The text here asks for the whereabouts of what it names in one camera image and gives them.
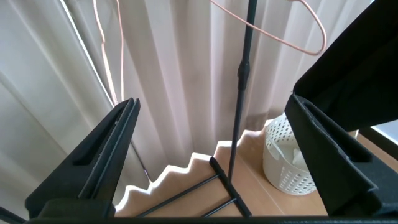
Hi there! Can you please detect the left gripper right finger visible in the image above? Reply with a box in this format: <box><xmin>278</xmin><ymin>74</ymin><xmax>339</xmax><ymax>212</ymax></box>
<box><xmin>284</xmin><ymin>94</ymin><xmax>398</xmax><ymax>217</ymax></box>

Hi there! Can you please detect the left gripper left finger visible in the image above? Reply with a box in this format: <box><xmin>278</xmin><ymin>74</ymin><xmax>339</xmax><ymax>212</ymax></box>
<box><xmin>24</xmin><ymin>98</ymin><xmax>141</xmax><ymax>218</ymax></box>

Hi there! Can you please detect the pink clothes hanger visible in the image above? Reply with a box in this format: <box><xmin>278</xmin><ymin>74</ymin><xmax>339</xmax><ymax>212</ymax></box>
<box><xmin>210</xmin><ymin>0</ymin><xmax>328</xmax><ymax>57</ymax></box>
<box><xmin>91</xmin><ymin>0</ymin><xmax>125</xmax><ymax>106</ymax></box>

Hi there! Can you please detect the white laundry basket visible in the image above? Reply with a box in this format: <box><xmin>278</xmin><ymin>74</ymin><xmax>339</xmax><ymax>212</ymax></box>
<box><xmin>262</xmin><ymin>112</ymin><xmax>318</xmax><ymax>196</ymax></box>

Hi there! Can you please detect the black clothes rack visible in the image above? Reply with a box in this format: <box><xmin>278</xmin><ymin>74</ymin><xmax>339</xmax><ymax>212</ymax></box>
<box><xmin>136</xmin><ymin>0</ymin><xmax>259</xmax><ymax>218</ymax></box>

